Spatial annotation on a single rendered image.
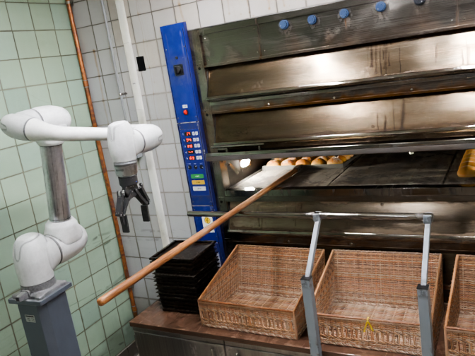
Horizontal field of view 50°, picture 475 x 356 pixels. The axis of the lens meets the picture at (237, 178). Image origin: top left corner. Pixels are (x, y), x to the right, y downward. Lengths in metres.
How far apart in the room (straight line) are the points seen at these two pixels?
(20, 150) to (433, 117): 2.16
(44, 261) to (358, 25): 1.82
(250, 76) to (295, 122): 0.35
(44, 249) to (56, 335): 0.40
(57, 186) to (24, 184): 0.57
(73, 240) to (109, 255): 0.97
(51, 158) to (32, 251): 0.43
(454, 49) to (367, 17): 0.42
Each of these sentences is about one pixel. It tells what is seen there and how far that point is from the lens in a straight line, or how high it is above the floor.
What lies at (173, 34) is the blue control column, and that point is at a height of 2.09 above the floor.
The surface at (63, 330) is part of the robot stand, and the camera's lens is 2.63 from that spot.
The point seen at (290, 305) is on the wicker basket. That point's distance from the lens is 2.84.
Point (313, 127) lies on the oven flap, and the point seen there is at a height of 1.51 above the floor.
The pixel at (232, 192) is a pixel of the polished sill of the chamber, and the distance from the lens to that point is 2.96.
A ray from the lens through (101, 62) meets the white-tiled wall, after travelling 3.34.
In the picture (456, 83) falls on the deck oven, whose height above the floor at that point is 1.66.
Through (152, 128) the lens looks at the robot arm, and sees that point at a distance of 2.12.
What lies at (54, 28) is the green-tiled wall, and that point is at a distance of 3.37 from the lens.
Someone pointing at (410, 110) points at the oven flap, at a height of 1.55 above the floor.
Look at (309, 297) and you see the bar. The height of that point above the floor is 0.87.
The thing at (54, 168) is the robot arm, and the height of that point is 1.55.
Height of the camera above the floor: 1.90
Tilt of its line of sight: 13 degrees down
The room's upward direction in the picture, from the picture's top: 9 degrees counter-clockwise
